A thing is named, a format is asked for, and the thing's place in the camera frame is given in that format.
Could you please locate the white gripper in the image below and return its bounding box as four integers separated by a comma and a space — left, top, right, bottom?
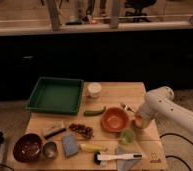
136, 102, 156, 120

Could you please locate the red yellow apple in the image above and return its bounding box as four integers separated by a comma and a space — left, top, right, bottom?
134, 116, 150, 129

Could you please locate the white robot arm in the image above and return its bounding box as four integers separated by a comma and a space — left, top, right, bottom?
135, 86, 193, 135

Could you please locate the white paper cup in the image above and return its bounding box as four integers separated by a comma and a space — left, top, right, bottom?
87, 82, 102, 98

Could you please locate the small metal cup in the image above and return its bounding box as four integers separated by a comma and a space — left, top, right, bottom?
42, 141, 58, 159

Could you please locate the green pepper toy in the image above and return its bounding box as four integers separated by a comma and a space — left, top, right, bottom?
119, 129, 135, 145

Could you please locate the orange bowl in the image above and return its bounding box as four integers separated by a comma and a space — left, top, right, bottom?
101, 107, 129, 133

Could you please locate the grey cloth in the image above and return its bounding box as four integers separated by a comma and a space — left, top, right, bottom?
115, 147, 142, 171

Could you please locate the bunch of dark grapes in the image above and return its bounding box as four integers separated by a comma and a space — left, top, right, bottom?
69, 123, 93, 139

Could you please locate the yellow banana toy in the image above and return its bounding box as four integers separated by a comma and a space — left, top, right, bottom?
80, 143, 108, 152

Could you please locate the white dish brush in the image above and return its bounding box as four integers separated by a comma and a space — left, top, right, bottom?
94, 153, 142, 165

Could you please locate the blue sponge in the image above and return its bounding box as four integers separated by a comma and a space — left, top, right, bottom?
62, 134, 79, 157

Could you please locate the green plastic tray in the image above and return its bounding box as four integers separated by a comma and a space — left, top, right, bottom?
26, 77, 84, 116

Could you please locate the black office chair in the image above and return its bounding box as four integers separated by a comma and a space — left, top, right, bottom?
124, 0, 157, 23

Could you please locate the dark red bowl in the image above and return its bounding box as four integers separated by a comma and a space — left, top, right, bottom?
13, 133, 43, 163

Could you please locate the black cable on floor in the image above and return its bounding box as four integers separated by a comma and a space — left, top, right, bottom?
159, 132, 193, 171

